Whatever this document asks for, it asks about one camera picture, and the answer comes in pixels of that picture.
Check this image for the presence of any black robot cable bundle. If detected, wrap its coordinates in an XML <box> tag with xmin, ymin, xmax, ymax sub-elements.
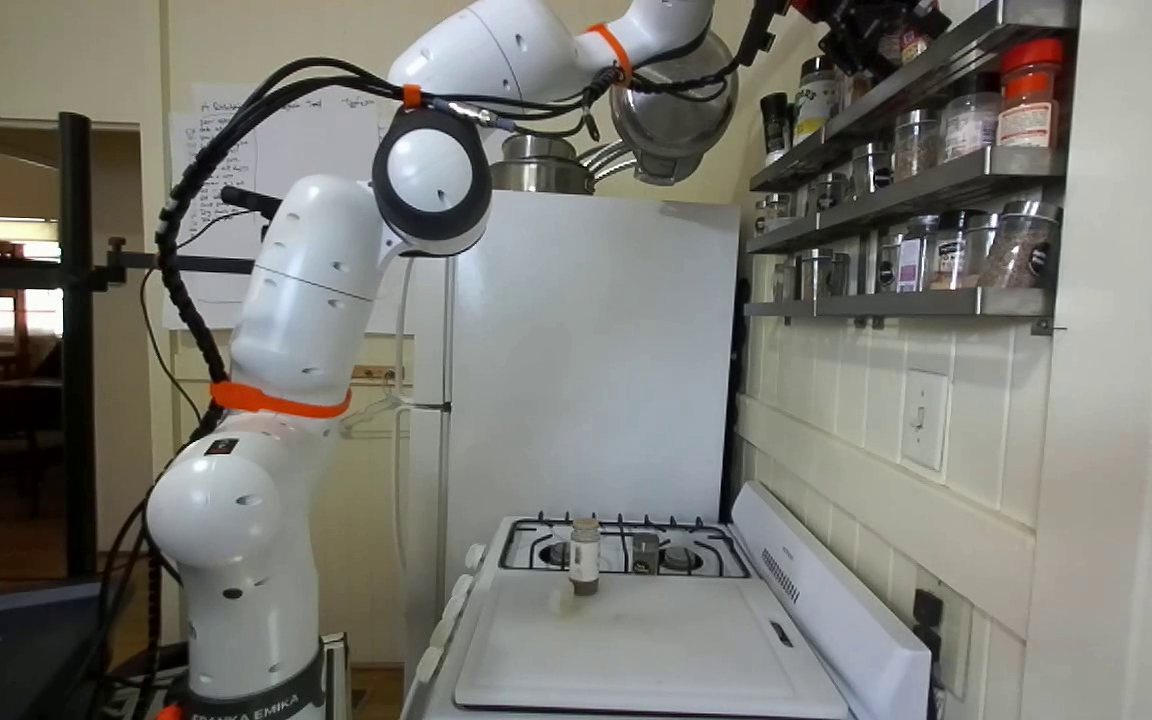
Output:
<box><xmin>108</xmin><ymin>0</ymin><xmax>792</xmax><ymax>670</ymax></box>

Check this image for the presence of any black metal stand pole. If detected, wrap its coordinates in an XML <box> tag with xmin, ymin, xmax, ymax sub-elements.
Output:
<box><xmin>60</xmin><ymin>112</ymin><xmax>99</xmax><ymax>575</ymax></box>

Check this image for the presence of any grey jar on stove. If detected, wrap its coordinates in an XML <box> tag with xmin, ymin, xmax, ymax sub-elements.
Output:
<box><xmin>630</xmin><ymin>537</ymin><xmax>662</xmax><ymax>575</ymax></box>

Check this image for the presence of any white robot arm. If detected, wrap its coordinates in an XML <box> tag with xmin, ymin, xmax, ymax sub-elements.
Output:
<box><xmin>147</xmin><ymin>0</ymin><xmax>931</xmax><ymax>720</ymax></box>

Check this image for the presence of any metal spice shelf rack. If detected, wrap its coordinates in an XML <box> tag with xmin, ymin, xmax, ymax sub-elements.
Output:
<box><xmin>748</xmin><ymin>0</ymin><xmax>1076</xmax><ymax>334</ymax></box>

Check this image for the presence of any black stove grate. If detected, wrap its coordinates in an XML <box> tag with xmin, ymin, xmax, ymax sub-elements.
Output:
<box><xmin>499</xmin><ymin>515</ymin><xmax>748</xmax><ymax>579</ymax></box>

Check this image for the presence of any white label spice container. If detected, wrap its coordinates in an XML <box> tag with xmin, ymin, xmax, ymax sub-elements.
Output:
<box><xmin>792</xmin><ymin>56</ymin><xmax>840</xmax><ymax>138</ymax></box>

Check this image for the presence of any red lid spice jar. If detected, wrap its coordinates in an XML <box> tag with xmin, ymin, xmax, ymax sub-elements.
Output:
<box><xmin>994</xmin><ymin>37</ymin><xmax>1064</xmax><ymax>147</ymax></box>

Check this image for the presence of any black wall outlet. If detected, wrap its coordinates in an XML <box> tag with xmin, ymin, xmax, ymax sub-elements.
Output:
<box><xmin>913</xmin><ymin>588</ymin><xmax>944</xmax><ymax>665</ymax></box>

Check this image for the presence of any steel pot on fridge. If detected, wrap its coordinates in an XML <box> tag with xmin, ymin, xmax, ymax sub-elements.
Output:
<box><xmin>490</xmin><ymin>135</ymin><xmax>594</xmax><ymax>196</ymax></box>

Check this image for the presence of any white gas stove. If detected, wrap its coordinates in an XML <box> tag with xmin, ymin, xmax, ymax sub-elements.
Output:
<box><xmin>398</xmin><ymin>482</ymin><xmax>931</xmax><ymax>720</ymax></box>

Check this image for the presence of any wall light switch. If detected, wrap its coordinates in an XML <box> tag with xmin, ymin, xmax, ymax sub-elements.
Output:
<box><xmin>899</xmin><ymin>373</ymin><xmax>947</xmax><ymax>472</ymax></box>

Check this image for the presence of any black laptop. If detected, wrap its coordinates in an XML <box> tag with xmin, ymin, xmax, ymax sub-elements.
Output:
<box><xmin>0</xmin><ymin>579</ymin><xmax>102</xmax><ymax>720</ymax></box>

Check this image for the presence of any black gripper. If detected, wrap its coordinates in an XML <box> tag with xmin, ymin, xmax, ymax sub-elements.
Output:
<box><xmin>788</xmin><ymin>0</ymin><xmax>952</xmax><ymax>68</ymax></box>

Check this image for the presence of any clear spice jar on board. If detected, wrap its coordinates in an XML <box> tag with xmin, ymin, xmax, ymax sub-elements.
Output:
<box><xmin>568</xmin><ymin>515</ymin><xmax>598</xmax><ymax>595</ymax></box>

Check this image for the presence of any white refrigerator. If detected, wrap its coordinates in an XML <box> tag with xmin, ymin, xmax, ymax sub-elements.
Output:
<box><xmin>398</xmin><ymin>191</ymin><xmax>739</xmax><ymax>652</ymax></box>

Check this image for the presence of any hanging steel pan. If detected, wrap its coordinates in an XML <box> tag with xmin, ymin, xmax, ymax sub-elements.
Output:
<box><xmin>607</xmin><ymin>37</ymin><xmax>739</xmax><ymax>183</ymax></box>

